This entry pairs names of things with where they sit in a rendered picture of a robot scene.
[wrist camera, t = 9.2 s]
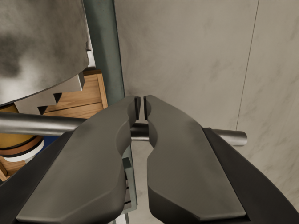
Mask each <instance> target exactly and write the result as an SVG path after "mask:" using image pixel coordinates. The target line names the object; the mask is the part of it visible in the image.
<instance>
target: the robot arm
mask: <svg viewBox="0 0 299 224"><path fill-rule="evenodd" d="M143 100H144V114H145V120H147V121H148V125H149V143H150V144H151V146H152V147H153V148H154V149H153V151H152V152H151V153H150V155H149V156H148V158H147V185H148V198H149V210H150V212H151V214H152V215H153V216H154V217H155V218H157V219H158V220H160V221H161V222H163V223H164V224H299V213H298V212H297V210H296V209H295V208H294V206H293V205H292V204H291V203H290V201H289V200H288V199H287V198H286V197H285V196H284V195H283V194H282V193H281V191H280V190H279V189H278V188H277V187H276V186H275V185H274V184H273V183H272V182H271V181H270V180H269V179H268V178H267V177H266V176H265V175H264V174H263V173H262V172H261V171H259V170H258V169H257V168H256V167H255V166H254V165H253V164H252V163H251V162H249V161H248V160H247V159H246V158H245V157H244V156H242V155H241V154H240V153H239V152H238V151H237V150H235V149H234V148H233V147H232V146H231V145H230V144H228V143H227V142H226V141H225V140H224V139H223V138H222V137H221V136H220V135H218V134H217V133H216V132H215V131H214V130H213V129H211V128H210V127H209V128H204V127H202V126H201V125H200V124H199V123H198V122H197V121H196V120H194V119H193V118H192V117H190V116H189V115H187V114H186V113H184V112H183V111H181V110H180V109H178V108H176V107H174V106H172V105H170V104H168V103H167V102H165V101H162V100H161V99H159V98H157V97H155V96H153V95H147V96H144V97H143ZM140 107H141V97H139V96H133V95H130V96H127V97H125V98H124V99H122V100H120V101H118V102H116V103H114V104H112V105H110V106H109V107H107V108H105V109H103V110H101V111H100V112H98V113H96V114H95V115H93V116H92V117H90V118H88V119H87V120H86V121H85V122H83V123H82V124H81V125H80V126H79V127H77V128H76V129H75V130H74V131H73V132H65V133H63V134H62V135H61V136H60V137H58V138H57V139H56V140H55V141H53V142H52V143H51V144H50V145H49V146H47V147H46V148H45V149H44V150H42V151H41V152H40V153H39V154H37V155H36V156H35V157H34V158H32V159H31V160H30V161H29V162H28V163H26V164H25V165H24V166H23V167H21V168H20V169H19V170H18V171H17V172H15V173H14V174H13V175H12V176H10V177H9V178H8V179H7V180H5V181H4V183H2V184H1V185H0V224H108V223H110V222H111V221H113V220H114V219H116V218H117V217H119V216H120V214H121V213H122V211H123V208H124V202H125V194H126V188H127V184H126V179H125V172H124V167H123V161H122V156H123V154H124V152H125V150H126V149H127V148H128V147H129V146H130V144H131V143H132V139H131V132H130V129H131V127H132V125H133V124H134V123H135V122H136V120H139V115H140Z"/></svg>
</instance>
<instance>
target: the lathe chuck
mask: <svg viewBox="0 0 299 224"><path fill-rule="evenodd" d="M86 47H87V53H88V57H87V55H86V50H85V48H86ZM91 57H92V53H91V49H90V45H89V38H88V33H87V29H86V24H85V18H84V13H83V9H82V4H81V0H0V107H1V106H4V105H7V104H10V103H13V102H16V101H19V100H22V99H25V98H28V97H31V96H33V95H36V94H38V93H41V92H44V91H46V90H48V89H51V88H53V87H55V86H58V85H60V84H61V83H64V82H66V81H68V80H69V79H71V78H73V77H74V76H76V75H77V74H79V73H80V72H82V71H83V70H84V69H85V68H86V67H87V66H88V65H89V64H90V63H89V59H91Z"/></svg>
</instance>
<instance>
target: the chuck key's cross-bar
mask: <svg viewBox="0 0 299 224"><path fill-rule="evenodd" d="M86 120H87V119H86V118H74V117H63V116H48V115H37V114H25V113H14V112H0V133H7V134H23V135H40V136H61V135H62V134H63V133H65V132H73V131H74V130H75V129H76V128H77V127H79V126H80V125H81V124H82V123H83V122H85V121H86ZM213 130H214V131H215V132H216V133H217V134H218V135H220V136H221V137H222V138H223V139H224V140H225V141H226V142H227V143H228V144H230V145H231V146H241V147H243V146H245V145H246V143H247V135H246V133H245V132H243V131H232V130H221V129H213ZM130 132H131V139H132V140H135V141H149V125H148V124H146V123H134V124H133V125H132V127H131V129H130Z"/></svg>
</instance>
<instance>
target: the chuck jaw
mask: <svg viewBox="0 0 299 224"><path fill-rule="evenodd" d="M85 50H86V55H87V57H88V53H87V47H86V48H85ZM84 83H85V79H84V75H83V71H82V72H80V73H79V74H77V75H76V76H74V77H73V78H71V79H69V80H68V81H66V82H64V83H61V84H60V85H58V86H55V87H53V88H51V89H48V90H46V91H44V92H41V93H38V94H36V95H33V96H31V97H28V98H25V99H22V100H19V101H16V102H14V104H15V105H16V108H17V109H18V112H19V113H25V114H37V115H43V114H44V112H45V110H46V109H47V107H48V106H49V105H57V103H58V101H59V99H60V97H61V96H62V93H63V92H75V91H82V89H83V86H84Z"/></svg>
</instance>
